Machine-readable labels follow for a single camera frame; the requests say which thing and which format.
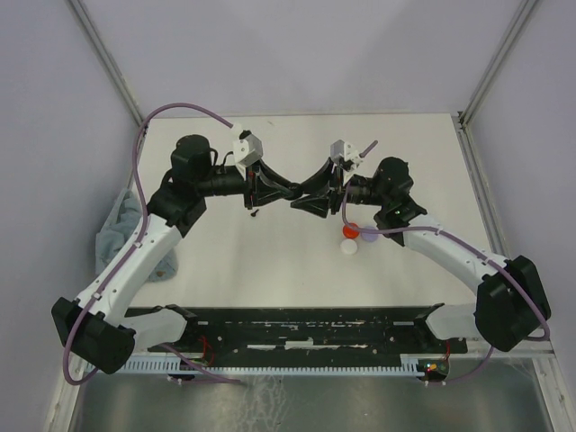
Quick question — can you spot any white earbud charging case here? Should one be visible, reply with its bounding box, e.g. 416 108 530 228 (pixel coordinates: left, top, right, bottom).
340 238 358 256

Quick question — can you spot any right aluminium frame post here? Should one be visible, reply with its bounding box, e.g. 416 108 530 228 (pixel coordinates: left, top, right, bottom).
456 0 541 130

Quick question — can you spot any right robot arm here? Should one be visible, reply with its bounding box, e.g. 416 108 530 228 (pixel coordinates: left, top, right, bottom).
291 157 551 352

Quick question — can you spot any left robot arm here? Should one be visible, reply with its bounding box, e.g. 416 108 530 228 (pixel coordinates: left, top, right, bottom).
51 131 302 374

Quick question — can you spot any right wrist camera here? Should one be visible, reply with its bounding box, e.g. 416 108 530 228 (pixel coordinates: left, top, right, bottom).
329 139 363 174

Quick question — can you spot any light blue cable duct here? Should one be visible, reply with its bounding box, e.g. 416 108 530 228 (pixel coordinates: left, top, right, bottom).
123 353 427 375

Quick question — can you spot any blue cloth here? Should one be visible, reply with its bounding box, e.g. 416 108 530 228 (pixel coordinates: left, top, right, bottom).
94 188 178 283

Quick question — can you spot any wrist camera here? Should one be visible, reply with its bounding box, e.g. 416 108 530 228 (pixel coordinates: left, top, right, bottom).
329 139 363 174
230 123 264 178

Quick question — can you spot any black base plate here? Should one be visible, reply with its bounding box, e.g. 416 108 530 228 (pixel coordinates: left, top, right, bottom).
148 303 469 364

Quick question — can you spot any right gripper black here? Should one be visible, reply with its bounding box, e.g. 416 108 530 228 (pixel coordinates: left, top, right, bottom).
291 157 388 220

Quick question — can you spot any red round case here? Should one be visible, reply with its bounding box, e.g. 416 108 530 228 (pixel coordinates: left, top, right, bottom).
342 223 360 239

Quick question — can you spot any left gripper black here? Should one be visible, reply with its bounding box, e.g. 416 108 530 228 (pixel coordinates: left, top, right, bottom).
197 158 293 211

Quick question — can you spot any black round case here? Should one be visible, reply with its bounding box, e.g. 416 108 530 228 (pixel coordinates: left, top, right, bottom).
286 183 303 201

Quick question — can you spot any left aluminium frame post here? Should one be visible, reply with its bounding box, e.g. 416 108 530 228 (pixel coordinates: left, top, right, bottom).
65 0 145 125

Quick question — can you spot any aluminium frame post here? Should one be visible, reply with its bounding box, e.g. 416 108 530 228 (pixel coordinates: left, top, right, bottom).
65 0 145 125
456 0 541 130

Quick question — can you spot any purple round case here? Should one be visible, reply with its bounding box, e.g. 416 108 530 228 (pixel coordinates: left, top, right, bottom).
361 226 382 243

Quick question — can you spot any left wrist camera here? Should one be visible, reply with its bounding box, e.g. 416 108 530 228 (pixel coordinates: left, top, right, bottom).
230 123 264 178

